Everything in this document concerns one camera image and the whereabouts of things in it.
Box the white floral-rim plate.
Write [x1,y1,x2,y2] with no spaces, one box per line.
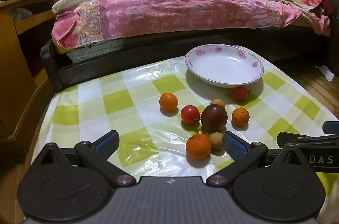
[185,44,265,88]

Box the red cherry tomato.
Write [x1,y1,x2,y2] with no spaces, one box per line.
[233,86,251,102]
[181,105,200,125]

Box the dark purple tomato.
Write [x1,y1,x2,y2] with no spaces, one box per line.
[201,104,228,133]

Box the pale green mattress sheet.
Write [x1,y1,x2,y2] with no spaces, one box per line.
[66,41,126,63]

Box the bed with pink quilt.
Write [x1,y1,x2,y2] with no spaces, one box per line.
[51,0,331,50]

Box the orange mandarin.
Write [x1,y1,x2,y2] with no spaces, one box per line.
[231,107,250,127]
[186,134,212,160]
[159,92,178,112]

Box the brown longan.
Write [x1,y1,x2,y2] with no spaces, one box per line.
[209,132,224,150]
[210,98,225,109]

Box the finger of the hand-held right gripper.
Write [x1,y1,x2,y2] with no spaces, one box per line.
[322,121,339,134]
[276,132,339,151]

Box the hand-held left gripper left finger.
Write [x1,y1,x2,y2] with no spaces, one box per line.
[32,130,137,186]

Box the white paper scrap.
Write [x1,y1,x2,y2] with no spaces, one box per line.
[316,65,336,82]

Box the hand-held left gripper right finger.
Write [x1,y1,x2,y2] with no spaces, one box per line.
[206,131,313,186]

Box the wooden chair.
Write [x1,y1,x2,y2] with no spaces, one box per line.
[0,0,57,141]

